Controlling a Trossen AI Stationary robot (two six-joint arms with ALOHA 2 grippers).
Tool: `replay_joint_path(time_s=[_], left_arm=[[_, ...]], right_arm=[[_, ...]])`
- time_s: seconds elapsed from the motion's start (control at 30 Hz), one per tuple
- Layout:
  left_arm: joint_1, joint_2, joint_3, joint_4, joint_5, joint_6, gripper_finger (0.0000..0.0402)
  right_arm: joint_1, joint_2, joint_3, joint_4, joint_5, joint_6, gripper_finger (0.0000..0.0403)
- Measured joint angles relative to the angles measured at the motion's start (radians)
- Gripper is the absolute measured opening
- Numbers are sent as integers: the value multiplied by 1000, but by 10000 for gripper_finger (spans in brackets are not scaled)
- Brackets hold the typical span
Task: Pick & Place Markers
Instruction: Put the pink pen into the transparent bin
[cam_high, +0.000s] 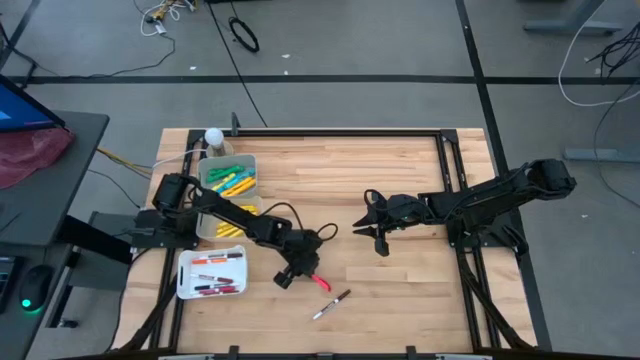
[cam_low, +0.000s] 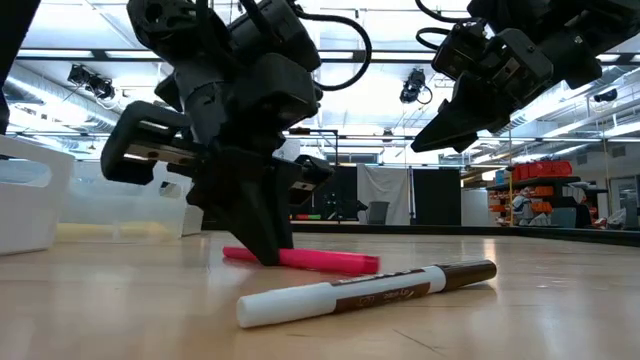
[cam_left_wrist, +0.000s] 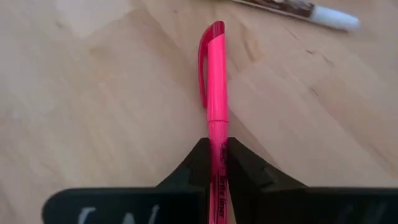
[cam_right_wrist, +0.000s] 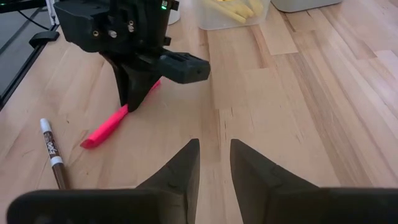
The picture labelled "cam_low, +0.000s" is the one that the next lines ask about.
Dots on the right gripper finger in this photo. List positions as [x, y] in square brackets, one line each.
[487, 130]
[465, 115]

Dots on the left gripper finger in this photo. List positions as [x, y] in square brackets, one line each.
[285, 210]
[240, 200]

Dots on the pink highlighter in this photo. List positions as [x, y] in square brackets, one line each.
[325, 261]

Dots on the brown dry erase marker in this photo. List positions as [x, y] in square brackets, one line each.
[300, 302]

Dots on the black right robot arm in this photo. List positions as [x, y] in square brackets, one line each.
[590, 25]

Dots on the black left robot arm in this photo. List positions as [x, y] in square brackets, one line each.
[15, 50]

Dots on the row of coloured blocks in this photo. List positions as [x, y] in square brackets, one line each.
[307, 217]

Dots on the grey translucent plastic bin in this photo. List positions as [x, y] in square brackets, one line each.
[192, 222]

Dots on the black partition panel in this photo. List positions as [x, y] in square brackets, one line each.
[345, 190]
[437, 195]

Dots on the dark storage shelf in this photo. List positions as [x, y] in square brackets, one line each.
[530, 179]

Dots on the red storage bins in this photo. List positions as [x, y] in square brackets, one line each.
[542, 170]

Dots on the white hanging sheet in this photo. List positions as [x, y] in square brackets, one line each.
[385, 190]

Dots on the clear plastic bin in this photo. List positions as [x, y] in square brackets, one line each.
[125, 215]

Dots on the black ceiling spotlights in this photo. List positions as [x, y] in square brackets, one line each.
[92, 82]

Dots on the white plastic bin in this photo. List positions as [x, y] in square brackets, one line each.
[30, 225]

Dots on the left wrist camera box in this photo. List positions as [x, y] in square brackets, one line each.
[275, 35]

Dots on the black dome camera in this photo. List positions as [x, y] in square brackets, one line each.
[606, 95]

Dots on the black aluminium table frame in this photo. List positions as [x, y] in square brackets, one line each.
[595, 235]

